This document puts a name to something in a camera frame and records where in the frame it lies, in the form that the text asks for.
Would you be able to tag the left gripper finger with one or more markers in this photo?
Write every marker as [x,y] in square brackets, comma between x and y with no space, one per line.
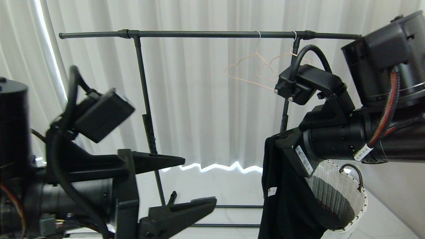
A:
[156,162]
[179,215]

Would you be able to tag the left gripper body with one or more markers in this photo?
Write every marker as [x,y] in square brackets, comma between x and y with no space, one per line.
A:
[126,199]

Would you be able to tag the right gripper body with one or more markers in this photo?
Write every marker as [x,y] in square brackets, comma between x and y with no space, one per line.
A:
[332,142]

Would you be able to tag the black garment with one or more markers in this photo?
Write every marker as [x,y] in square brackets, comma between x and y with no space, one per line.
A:
[285,199]

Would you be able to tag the pink clothes hanger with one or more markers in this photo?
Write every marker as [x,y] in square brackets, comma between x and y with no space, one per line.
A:
[281,57]
[249,81]

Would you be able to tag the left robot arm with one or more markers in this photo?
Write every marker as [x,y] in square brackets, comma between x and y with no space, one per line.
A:
[13,126]

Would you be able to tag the white laundry basket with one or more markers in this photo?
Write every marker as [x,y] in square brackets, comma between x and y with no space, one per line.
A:
[335,196]

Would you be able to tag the black clothes rack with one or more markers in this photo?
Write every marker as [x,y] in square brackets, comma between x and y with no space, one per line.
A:
[199,34]

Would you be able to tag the white curtain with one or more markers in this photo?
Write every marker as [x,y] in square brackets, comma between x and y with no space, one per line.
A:
[206,99]

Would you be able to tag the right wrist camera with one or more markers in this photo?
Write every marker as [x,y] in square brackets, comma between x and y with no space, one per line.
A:
[298,86]

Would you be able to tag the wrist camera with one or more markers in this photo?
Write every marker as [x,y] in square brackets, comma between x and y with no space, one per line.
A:
[103,113]
[298,86]

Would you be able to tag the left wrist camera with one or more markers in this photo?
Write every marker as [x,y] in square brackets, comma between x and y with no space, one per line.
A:
[103,113]

